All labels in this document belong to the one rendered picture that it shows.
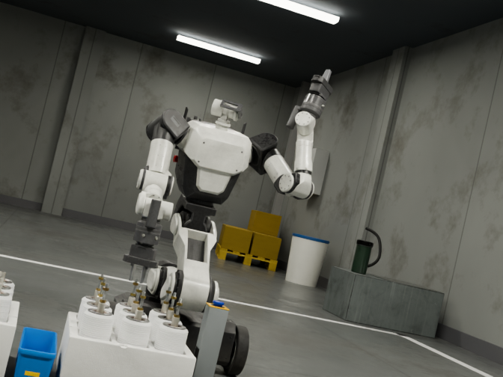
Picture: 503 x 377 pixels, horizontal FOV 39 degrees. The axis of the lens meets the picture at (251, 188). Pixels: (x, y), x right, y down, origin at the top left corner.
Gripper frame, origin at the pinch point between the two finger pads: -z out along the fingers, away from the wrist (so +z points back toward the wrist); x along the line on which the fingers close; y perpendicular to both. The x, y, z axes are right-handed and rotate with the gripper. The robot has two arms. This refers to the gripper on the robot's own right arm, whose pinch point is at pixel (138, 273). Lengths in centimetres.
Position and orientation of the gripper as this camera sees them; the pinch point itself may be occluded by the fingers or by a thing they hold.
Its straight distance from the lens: 249.5
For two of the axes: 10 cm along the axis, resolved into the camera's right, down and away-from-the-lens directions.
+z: 2.3, -9.7, 0.4
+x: -9.6, -2.2, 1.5
